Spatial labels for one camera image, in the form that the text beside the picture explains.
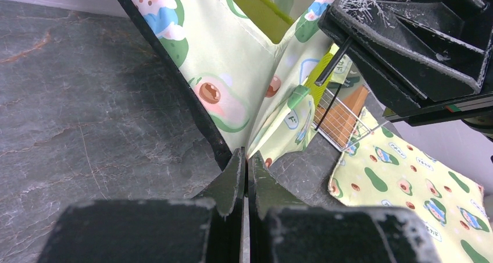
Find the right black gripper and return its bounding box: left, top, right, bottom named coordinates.
left=319, top=0, right=492, bottom=140

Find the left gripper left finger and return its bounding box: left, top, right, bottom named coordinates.
left=38, top=148, right=246, bottom=262

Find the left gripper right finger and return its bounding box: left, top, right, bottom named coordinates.
left=247, top=151, right=444, bottom=263

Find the green avocado pet tent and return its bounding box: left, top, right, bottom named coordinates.
left=117, top=0, right=337, bottom=168

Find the white wire wooden shelf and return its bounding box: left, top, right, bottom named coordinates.
left=314, top=56, right=369, bottom=151

